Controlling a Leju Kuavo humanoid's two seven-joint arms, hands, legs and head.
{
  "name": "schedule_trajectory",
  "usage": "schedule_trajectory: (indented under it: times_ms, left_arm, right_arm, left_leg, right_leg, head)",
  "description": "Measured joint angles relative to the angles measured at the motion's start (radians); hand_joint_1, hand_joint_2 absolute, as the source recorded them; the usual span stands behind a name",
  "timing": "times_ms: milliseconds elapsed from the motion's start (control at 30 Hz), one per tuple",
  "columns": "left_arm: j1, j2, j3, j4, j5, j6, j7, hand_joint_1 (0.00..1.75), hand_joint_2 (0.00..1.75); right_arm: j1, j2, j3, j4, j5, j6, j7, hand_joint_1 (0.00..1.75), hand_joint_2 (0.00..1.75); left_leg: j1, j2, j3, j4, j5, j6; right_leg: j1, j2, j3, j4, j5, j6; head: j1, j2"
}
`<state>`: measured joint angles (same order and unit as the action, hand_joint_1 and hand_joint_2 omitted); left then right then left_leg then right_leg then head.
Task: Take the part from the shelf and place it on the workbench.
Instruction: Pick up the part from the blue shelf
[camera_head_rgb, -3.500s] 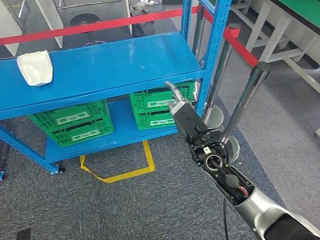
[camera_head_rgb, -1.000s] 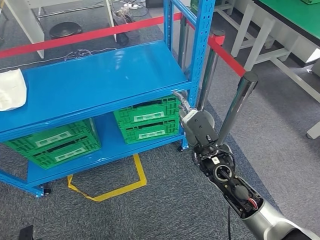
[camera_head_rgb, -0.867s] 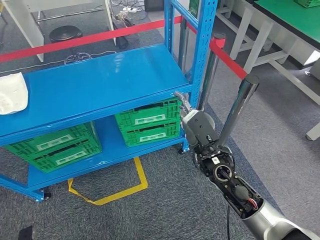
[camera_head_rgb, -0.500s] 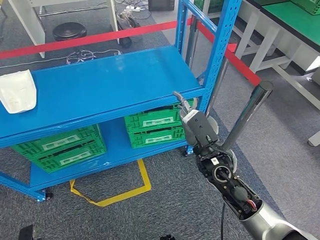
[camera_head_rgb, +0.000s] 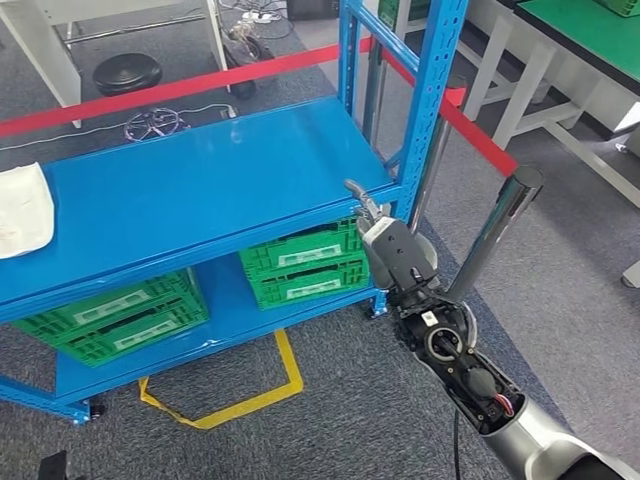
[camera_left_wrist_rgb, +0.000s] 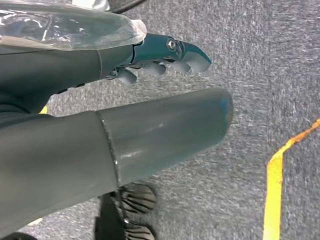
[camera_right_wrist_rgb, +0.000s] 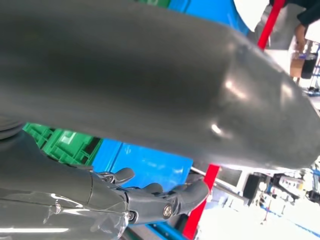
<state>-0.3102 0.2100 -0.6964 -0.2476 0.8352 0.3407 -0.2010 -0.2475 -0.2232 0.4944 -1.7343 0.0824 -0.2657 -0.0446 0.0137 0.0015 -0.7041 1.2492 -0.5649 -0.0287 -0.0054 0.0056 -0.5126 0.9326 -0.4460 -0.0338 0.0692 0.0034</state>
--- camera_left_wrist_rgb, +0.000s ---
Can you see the yellow floor tape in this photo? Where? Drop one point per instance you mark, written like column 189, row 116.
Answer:
column 273, row 198

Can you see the black ribbed robot foot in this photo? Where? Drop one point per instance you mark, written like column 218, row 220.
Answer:
column 140, row 233
column 137, row 198

